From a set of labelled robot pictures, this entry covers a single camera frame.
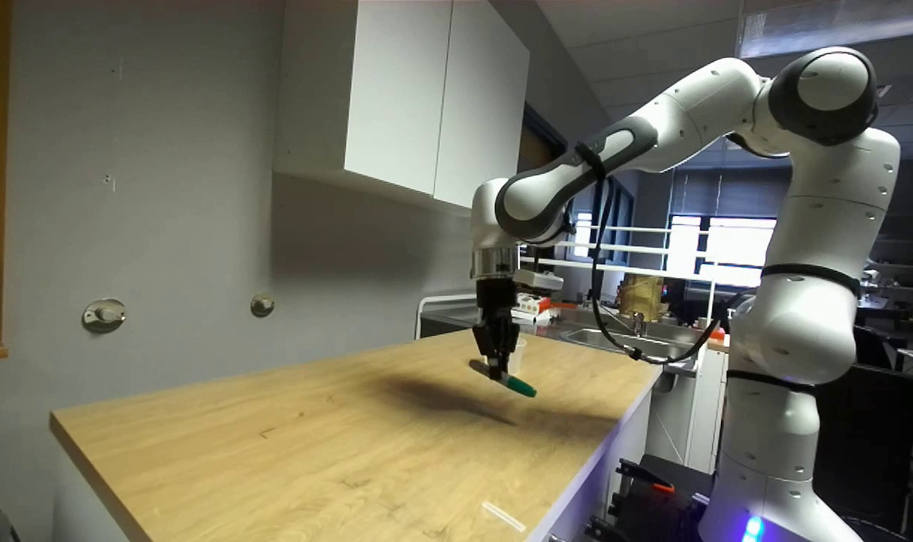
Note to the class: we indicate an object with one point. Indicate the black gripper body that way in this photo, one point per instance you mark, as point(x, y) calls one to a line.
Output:
point(496, 312)

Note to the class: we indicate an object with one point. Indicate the green capped grey marker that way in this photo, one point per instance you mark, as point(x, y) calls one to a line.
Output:
point(512, 383)

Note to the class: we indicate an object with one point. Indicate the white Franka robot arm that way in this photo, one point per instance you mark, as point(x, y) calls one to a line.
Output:
point(805, 271)

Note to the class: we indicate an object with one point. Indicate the translucent plastic cup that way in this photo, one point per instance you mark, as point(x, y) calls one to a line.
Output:
point(523, 348)

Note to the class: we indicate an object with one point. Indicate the tan brown bag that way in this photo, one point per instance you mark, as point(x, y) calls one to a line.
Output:
point(643, 300)

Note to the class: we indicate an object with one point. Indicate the white tape strip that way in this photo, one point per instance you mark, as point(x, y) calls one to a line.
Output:
point(500, 517)

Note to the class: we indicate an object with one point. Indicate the white metal shelf rack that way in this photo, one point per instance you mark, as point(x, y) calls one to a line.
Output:
point(668, 258)

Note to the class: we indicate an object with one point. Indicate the black box with red parts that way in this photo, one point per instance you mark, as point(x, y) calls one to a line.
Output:
point(653, 500)

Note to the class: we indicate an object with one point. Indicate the black office chair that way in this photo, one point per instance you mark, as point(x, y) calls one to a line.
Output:
point(881, 441)

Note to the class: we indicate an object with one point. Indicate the white wall cabinet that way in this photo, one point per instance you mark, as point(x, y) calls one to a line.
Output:
point(413, 95)

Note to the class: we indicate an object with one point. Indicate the round metal wall outlet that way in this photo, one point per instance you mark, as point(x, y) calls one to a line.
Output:
point(262, 304)
point(103, 314)

